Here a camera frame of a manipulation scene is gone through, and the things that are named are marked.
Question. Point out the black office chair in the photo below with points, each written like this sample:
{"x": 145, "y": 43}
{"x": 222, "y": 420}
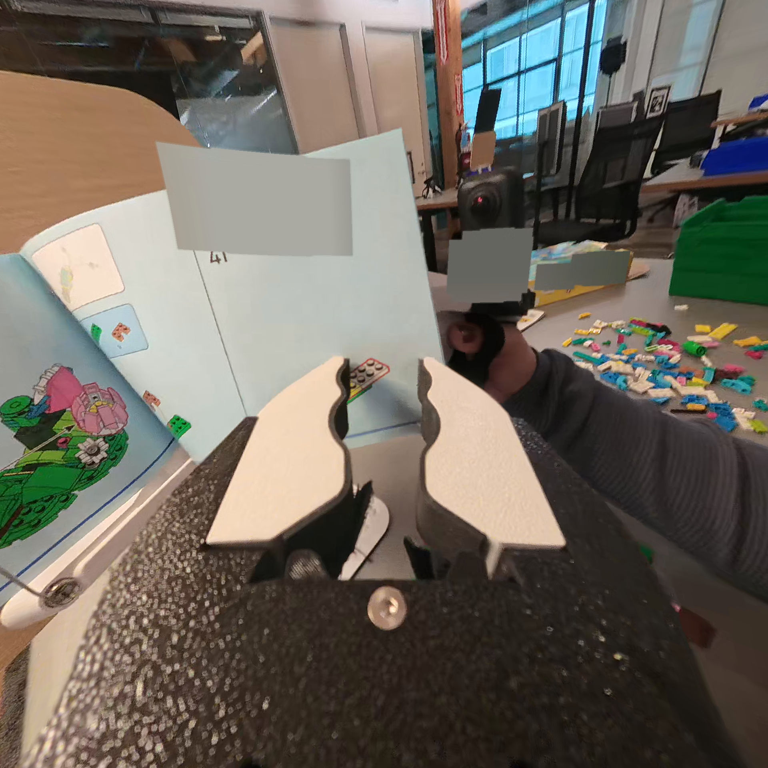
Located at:
{"x": 690, "y": 132}
{"x": 606, "y": 180}

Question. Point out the black tripod speaker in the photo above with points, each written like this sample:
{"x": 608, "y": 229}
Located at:
{"x": 614, "y": 55}

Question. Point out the grey computer monitor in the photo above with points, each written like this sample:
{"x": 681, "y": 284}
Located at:
{"x": 551, "y": 138}

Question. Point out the person's right hand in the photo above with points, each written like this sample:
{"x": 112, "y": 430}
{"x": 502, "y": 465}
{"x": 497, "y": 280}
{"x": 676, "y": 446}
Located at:
{"x": 517, "y": 366}

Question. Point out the white book stand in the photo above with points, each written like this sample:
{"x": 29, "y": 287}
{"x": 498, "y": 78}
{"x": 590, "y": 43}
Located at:
{"x": 90, "y": 564}

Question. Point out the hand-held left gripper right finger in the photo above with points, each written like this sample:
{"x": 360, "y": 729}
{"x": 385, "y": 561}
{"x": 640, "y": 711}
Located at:
{"x": 486, "y": 474}

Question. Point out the yellow lego box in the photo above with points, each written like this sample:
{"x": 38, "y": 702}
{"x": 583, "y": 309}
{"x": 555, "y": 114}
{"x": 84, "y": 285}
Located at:
{"x": 570, "y": 294}

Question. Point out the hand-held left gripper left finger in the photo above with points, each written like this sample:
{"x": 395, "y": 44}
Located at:
{"x": 282, "y": 462}

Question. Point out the wooden panel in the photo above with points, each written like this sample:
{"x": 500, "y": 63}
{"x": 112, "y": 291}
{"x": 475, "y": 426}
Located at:
{"x": 72, "y": 156}

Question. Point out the black and white tag sign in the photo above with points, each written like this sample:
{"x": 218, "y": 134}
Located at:
{"x": 658, "y": 101}

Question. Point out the light blue instruction booklet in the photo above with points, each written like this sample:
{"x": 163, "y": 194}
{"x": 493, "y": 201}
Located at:
{"x": 270, "y": 324}

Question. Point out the pile of loose lego pieces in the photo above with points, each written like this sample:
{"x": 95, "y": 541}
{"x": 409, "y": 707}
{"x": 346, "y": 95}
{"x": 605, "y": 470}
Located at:
{"x": 654, "y": 372}

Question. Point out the tablet on wooden stand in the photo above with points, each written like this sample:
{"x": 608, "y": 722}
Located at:
{"x": 483, "y": 147}

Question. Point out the blue plastic bin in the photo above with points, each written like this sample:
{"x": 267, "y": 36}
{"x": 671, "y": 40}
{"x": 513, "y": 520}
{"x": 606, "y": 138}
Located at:
{"x": 735, "y": 157}

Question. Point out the stack of green bins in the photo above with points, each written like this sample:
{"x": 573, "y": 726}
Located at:
{"x": 720, "y": 252}

